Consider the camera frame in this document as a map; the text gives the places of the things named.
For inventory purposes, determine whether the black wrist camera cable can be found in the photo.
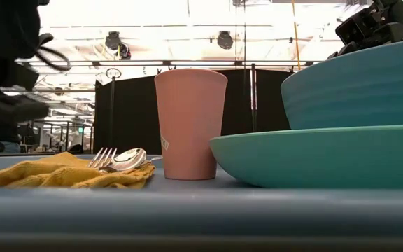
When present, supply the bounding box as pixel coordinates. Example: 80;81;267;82
35;33;72;72

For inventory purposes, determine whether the black ceiling lamp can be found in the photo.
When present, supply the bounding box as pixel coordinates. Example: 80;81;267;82
216;30;234;50
104;31;122;50

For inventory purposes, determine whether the teal green plate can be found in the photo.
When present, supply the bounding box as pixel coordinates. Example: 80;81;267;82
209;124;403;190

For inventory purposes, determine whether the black stand with ring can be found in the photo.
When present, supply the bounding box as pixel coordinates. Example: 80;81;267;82
105;67;122;150

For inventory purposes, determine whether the spoon with orange handle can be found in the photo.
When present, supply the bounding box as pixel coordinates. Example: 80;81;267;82
99;147;148;173

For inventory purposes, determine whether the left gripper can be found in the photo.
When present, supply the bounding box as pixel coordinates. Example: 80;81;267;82
0;0;50;125

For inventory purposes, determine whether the pink cup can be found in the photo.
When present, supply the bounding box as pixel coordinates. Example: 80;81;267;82
153;68;229;181

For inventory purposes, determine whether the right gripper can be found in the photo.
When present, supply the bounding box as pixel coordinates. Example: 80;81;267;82
327;0;403;60

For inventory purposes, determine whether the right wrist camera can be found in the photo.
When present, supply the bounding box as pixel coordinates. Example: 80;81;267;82
334;15;367;46

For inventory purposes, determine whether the fork with orange handle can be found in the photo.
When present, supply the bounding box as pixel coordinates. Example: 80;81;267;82
87;146;118;169

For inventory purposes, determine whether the black partition screen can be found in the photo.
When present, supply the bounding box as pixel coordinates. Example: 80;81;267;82
94;69;292;155

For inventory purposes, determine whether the yellow hanging cable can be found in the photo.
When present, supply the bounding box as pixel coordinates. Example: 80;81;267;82
290;0;302;71

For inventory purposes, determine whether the blue bowl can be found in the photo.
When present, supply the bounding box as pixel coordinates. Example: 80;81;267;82
280;37;403;131

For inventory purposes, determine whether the yellow cloth napkin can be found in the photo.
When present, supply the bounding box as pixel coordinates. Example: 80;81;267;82
0;150;157;190

